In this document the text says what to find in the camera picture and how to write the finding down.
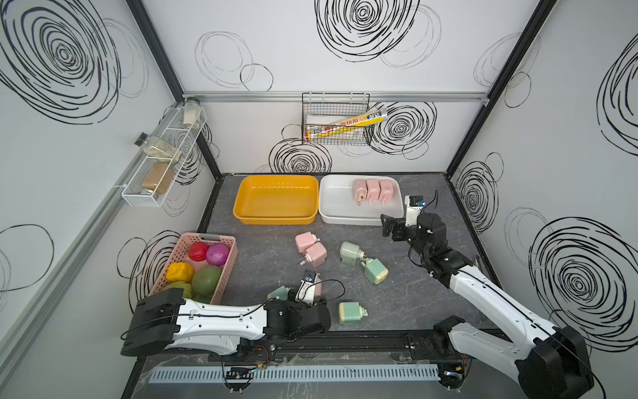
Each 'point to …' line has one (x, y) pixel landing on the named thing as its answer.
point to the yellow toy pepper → (179, 271)
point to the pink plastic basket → (182, 254)
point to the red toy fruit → (198, 251)
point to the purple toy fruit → (217, 253)
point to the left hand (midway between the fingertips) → (317, 300)
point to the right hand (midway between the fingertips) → (396, 215)
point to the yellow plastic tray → (277, 199)
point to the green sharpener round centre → (350, 253)
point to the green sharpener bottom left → (280, 293)
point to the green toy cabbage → (185, 286)
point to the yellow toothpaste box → (315, 135)
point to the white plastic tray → (337, 207)
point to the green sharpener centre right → (375, 270)
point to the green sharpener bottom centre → (350, 312)
